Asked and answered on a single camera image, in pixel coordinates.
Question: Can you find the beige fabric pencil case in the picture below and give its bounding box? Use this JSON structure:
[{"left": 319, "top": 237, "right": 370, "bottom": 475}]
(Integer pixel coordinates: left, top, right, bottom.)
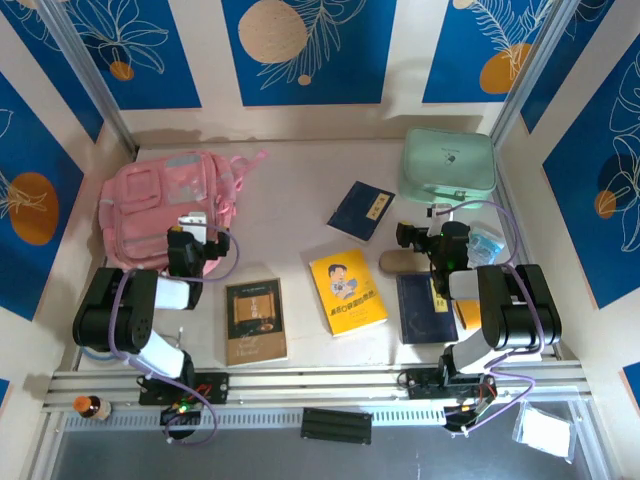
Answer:
[{"left": 378, "top": 248, "right": 436, "bottom": 275}]

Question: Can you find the pink student backpack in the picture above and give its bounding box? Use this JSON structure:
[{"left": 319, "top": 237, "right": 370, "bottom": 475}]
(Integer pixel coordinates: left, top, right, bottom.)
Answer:
[{"left": 97, "top": 148, "right": 271, "bottom": 274}]

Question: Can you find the navy book with white label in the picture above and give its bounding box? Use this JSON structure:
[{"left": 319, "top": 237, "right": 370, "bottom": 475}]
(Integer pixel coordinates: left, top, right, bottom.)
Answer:
[{"left": 327, "top": 180, "right": 397, "bottom": 245}]

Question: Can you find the navy book with yellow label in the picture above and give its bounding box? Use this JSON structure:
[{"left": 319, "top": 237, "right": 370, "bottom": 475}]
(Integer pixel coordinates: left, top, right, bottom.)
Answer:
[{"left": 395, "top": 272, "right": 460, "bottom": 345}]

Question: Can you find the yellow cartoon cover book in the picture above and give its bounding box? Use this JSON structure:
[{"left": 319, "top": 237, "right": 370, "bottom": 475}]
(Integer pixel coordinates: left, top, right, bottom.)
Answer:
[{"left": 308, "top": 248, "right": 390, "bottom": 337}]

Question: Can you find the dark brown tan book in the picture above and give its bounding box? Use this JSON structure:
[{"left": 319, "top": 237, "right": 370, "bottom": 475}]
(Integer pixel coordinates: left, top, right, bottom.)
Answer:
[{"left": 224, "top": 277, "right": 290, "bottom": 368}]

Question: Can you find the clear bag with white card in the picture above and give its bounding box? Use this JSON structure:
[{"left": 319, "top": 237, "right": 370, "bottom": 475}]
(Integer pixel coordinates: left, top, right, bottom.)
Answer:
[{"left": 512, "top": 399, "right": 576, "bottom": 461}]

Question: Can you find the light blue tissue packet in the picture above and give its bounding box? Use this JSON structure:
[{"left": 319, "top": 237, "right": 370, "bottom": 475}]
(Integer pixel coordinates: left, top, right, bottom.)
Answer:
[{"left": 467, "top": 225, "right": 504, "bottom": 266}]

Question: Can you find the orange tape roll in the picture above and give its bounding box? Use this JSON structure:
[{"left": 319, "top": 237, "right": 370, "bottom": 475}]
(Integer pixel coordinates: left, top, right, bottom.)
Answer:
[{"left": 453, "top": 298, "right": 484, "bottom": 331}]

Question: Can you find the mint green zip case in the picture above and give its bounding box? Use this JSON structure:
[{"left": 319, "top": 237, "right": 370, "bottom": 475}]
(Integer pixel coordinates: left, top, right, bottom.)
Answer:
[{"left": 399, "top": 127, "right": 499, "bottom": 204}]

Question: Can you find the slotted metal strip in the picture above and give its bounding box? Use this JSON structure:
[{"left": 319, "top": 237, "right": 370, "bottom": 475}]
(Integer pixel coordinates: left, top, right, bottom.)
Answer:
[{"left": 62, "top": 407, "right": 449, "bottom": 432}]

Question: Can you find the brown bottle with orange cap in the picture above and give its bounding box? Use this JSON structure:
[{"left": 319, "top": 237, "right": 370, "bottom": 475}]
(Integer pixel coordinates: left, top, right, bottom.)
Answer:
[{"left": 73, "top": 394, "right": 114, "bottom": 421}]

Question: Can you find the black ribbed block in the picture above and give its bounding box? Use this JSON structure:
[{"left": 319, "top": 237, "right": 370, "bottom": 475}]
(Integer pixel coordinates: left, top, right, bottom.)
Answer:
[{"left": 300, "top": 407, "right": 374, "bottom": 446}]

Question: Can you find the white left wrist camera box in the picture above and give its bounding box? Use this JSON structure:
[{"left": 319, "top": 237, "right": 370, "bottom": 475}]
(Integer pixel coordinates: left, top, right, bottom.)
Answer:
[{"left": 178, "top": 211, "right": 209, "bottom": 242}]

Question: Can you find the aluminium side rail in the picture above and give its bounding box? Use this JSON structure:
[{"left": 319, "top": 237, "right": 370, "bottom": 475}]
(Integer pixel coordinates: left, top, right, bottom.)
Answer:
[{"left": 494, "top": 144, "right": 564, "bottom": 361}]

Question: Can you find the blue floral wall poster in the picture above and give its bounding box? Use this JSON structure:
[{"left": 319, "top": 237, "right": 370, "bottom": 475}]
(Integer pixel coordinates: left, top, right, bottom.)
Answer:
[
  {"left": 422, "top": 0, "right": 551, "bottom": 105},
  {"left": 519, "top": 0, "right": 616, "bottom": 134},
  {"left": 221, "top": 0, "right": 399, "bottom": 107},
  {"left": 0, "top": 72, "right": 86, "bottom": 321},
  {"left": 57, "top": 0, "right": 203, "bottom": 111},
  {"left": 0, "top": 9, "right": 105, "bottom": 144},
  {"left": 542, "top": 44, "right": 640, "bottom": 310}
]

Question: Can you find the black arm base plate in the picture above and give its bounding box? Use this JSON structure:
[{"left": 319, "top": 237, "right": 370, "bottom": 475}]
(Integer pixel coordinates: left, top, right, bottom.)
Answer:
[
  {"left": 138, "top": 372, "right": 230, "bottom": 406},
  {"left": 404, "top": 367, "right": 499, "bottom": 401}
]

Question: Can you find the aluminium mounting rail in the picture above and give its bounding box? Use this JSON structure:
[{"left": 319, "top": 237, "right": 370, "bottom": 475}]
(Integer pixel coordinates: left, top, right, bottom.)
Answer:
[{"left": 42, "top": 362, "right": 594, "bottom": 416}]

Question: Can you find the aluminium frame post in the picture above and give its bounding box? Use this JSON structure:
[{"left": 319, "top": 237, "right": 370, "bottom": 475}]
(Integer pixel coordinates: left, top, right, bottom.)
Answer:
[
  {"left": 489, "top": 0, "right": 569, "bottom": 146},
  {"left": 37, "top": 0, "right": 139, "bottom": 154}
]

